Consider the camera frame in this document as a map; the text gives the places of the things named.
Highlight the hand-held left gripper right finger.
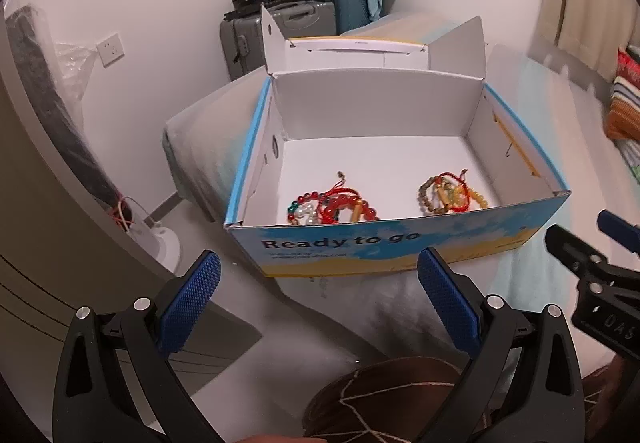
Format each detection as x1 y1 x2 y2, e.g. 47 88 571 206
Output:
416 246 587 443

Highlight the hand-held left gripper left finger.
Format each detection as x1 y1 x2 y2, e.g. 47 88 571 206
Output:
51 249 222 443

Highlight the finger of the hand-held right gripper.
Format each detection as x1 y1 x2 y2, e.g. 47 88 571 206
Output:
544 223 609 284
597 210 640 257

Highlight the yellow bead bracelet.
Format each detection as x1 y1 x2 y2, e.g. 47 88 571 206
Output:
466 189 497 212

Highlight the red cord bracelet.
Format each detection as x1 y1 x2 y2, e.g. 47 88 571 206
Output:
322 170 365 224
436 169 474 214

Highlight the green brown bead bracelet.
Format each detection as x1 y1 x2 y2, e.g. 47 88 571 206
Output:
418 177 453 217

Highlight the red bead bracelet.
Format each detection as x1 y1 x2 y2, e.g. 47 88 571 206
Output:
319 195 380 225

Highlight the multicolour glass bead bracelet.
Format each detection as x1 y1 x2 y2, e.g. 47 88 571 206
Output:
286 192 326 226

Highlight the blue yellow cardboard box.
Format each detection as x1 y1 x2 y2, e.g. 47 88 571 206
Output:
223 5 572 279

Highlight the white floor stand base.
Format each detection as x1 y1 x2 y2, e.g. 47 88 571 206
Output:
126 195 182 275

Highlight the striped red brown pillow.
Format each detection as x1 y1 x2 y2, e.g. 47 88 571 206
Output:
604 45 640 142

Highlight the dark plastic-wrapped object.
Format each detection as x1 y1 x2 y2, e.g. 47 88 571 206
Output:
4 5 137 235

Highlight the grey suitcase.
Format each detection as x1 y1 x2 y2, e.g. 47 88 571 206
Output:
219 0 337 82

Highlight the teal suitcase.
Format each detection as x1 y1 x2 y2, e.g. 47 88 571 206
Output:
314 0 384 37

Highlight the white wall socket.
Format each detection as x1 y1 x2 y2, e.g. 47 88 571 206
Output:
96 34 127 69

